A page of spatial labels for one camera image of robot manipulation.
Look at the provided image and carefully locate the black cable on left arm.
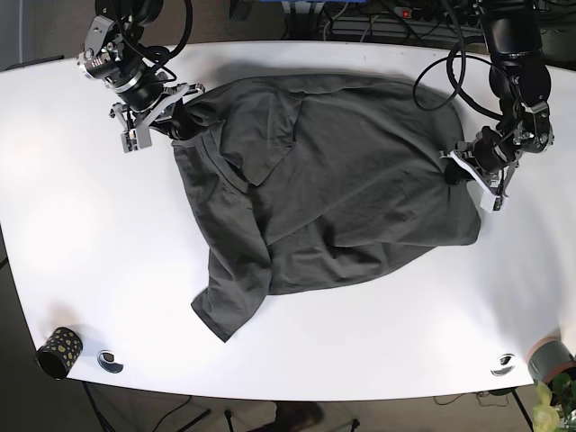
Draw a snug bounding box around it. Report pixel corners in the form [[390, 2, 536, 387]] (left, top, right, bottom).
[[412, 0, 505, 122]]

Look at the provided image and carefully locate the black floral cup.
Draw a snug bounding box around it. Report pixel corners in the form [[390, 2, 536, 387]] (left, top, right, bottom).
[[35, 327, 84, 380]]

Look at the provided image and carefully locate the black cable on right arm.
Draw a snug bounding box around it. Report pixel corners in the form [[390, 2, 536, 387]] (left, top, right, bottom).
[[135, 0, 194, 82]]

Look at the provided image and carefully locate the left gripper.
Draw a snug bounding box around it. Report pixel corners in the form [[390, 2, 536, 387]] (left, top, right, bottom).
[[440, 135, 524, 212]]

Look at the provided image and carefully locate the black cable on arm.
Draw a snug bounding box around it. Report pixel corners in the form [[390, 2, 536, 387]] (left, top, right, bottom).
[[135, 0, 194, 82], [412, 0, 505, 122]]

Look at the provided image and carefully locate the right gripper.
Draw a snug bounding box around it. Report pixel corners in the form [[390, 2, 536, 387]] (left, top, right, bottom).
[[110, 83, 205, 153]]

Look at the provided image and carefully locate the right metal table grommet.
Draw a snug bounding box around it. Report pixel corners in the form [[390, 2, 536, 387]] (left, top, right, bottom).
[[490, 354, 517, 377]]

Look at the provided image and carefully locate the grey plant pot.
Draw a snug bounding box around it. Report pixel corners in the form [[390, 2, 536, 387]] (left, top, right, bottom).
[[526, 337, 575, 384]]

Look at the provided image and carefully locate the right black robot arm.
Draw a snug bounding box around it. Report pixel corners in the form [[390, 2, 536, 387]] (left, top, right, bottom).
[[76, 1, 204, 153]]

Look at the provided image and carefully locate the metal table grommet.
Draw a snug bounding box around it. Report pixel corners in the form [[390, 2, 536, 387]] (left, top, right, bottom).
[[490, 354, 517, 377], [97, 350, 124, 374]]

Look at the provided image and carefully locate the dark grey T-shirt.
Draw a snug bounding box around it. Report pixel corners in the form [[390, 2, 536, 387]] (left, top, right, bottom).
[[173, 74, 481, 341]]

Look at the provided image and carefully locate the left metal table grommet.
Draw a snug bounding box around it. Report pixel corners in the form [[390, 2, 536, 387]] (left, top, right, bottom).
[[97, 350, 124, 374]]

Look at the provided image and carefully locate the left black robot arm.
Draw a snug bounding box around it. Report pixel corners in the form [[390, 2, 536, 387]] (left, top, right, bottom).
[[446, 1, 554, 212]]

